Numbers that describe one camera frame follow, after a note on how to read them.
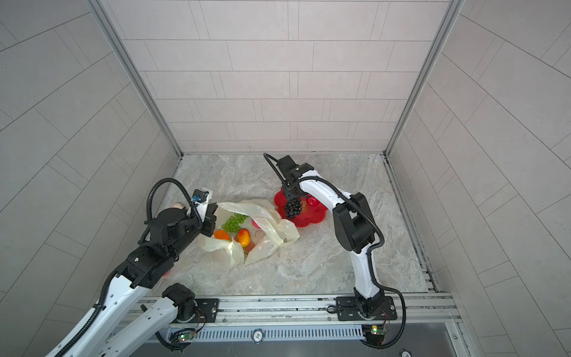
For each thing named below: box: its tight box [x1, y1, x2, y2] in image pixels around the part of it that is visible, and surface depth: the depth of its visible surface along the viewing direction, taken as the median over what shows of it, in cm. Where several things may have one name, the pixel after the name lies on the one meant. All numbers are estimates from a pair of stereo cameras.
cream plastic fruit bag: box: [197, 199, 301, 265], surface depth 72 cm
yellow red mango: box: [237, 228, 252, 248], surface depth 86 cm
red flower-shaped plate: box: [274, 185, 328, 228], surface depth 95 cm
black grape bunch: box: [285, 197, 302, 219], surface depth 92 cm
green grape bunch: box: [221, 212, 249, 233], surface depth 91 cm
